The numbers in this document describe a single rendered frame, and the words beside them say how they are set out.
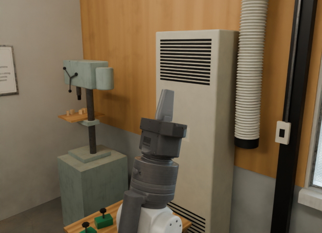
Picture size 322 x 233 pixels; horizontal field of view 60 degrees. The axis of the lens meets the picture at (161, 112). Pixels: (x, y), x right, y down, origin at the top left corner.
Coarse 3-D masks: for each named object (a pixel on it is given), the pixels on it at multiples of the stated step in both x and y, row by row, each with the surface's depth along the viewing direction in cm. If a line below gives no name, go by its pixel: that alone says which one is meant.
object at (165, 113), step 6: (168, 90) 54; (162, 96) 54; (168, 96) 54; (162, 102) 53; (168, 102) 54; (162, 108) 53; (168, 108) 54; (162, 114) 53; (168, 114) 54; (162, 120) 53; (168, 120) 53
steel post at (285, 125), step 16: (304, 0) 147; (304, 16) 148; (304, 32) 150; (304, 48) 151; (288, 64) 158; (304, 64) 152; (288, 80) 160; (304, 80) 154; (288, 96) 159; (304, 96) 159; (288, 112) 161; (288, 128) 162; (288, 144) 166; (288, 160) 168; (288, 176) 169; (288, 192) 171; (288, 208) 173; (272, 224) 182; (288, 224) 179
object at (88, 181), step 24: (72, 72) 241; (96, 72) 217; (72, 120) 241; (96, 120) 249; (72, 168) 238; (96, 168) 238; (120, 168) 257; (72, 192) 246; (96, 192) 242; (120, 192) 262; (72, 216) 255
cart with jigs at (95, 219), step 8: (120, 200) 218; (104, 208) 188; (112, 208) 208; (88, 216) 198; (96, 216) 198; (104, 216) 190; (112, 216) 198; (72, 224) 189; (80, 224) 189; (88, 224) 171; (96, 224) 184; (104, 224) 185; (112, 224) 188; (184, 224) 189; (72, 232) 181; (80, 232) 174; (88, 232) 174; (96, 232) 175; (104, 232) 181; (112, 232) 181; (184, 232) 190
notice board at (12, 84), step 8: (0, 48) 253; (8, 48) 258; (0, 56) 254; (8, 56) 259; (0, 64) 255; (8, 64) 260; (0, 72) 256; (8, 72) 261; (0, 80) 257; (8, 80) 262; (16, 80) 267; (0, 88) 258; (8, 88) 263; (16, 88) 268
